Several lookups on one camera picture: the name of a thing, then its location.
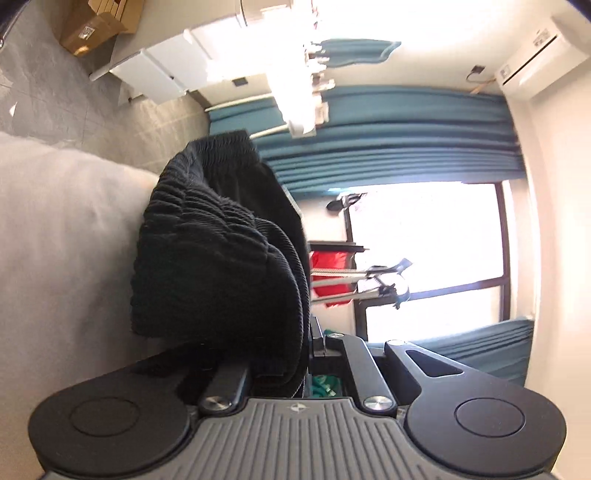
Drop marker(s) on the white air conditioner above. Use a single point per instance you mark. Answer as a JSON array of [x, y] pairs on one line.
[[540, 55]]

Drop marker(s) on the black framed window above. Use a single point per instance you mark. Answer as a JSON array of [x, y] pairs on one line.
[[438, 230]]

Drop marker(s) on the black pants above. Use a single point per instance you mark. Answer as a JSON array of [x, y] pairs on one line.
[[207, 254]]

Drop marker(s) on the cardboard box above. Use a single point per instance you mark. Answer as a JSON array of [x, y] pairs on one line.
[[124, 11], [87, 32]]

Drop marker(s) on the white desk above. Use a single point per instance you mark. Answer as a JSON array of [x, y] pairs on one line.
[[161, 64]]

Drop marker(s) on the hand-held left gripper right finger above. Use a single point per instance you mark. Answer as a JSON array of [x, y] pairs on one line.
[[364, 369]]

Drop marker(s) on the red garment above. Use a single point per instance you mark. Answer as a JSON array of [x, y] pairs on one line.
[[328, 258]]

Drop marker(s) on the pastel bed blanket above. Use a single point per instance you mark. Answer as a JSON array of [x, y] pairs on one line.
[[55, 254]]

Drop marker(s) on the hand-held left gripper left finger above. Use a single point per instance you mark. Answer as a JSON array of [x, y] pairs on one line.
[[226, 384]]

